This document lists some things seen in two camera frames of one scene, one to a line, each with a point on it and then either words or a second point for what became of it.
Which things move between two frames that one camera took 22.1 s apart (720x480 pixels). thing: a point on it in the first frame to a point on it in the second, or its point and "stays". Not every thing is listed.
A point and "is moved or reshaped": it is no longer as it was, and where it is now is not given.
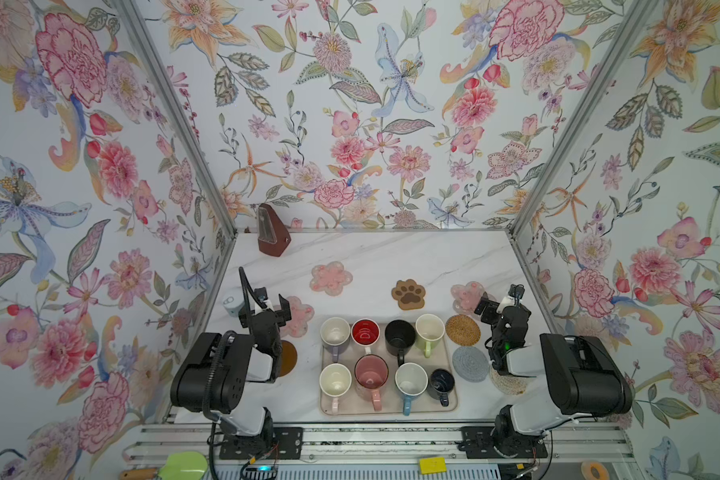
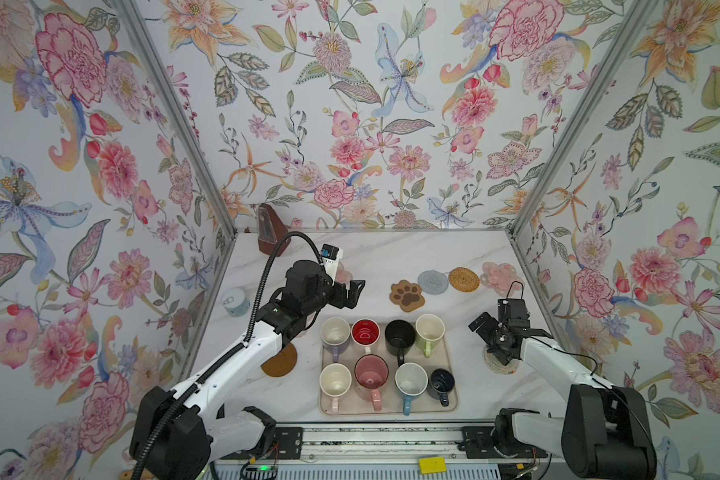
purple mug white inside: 335,331 stays
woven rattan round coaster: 463,330 to 464,279
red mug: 365,332 stays
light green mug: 429,330 stays
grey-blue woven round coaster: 470,364 to 433,282
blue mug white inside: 411,379 stays
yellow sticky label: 433,465 stays
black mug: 400,336 stays
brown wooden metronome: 273,236 stays
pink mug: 370,375 stays
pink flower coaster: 466,297 to 501,278
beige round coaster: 508,383 is moved or reshaped
